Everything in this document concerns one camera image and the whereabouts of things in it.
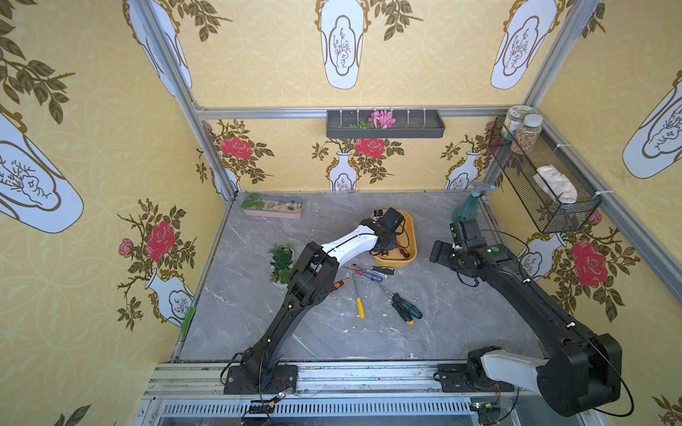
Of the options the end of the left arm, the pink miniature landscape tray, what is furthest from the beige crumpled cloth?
the pink miniature landscape tray

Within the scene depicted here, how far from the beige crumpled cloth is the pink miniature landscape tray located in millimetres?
848

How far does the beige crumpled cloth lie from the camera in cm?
68

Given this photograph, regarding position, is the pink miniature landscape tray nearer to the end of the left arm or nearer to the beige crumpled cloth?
the end of the left arm

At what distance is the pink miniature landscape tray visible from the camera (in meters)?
1.14
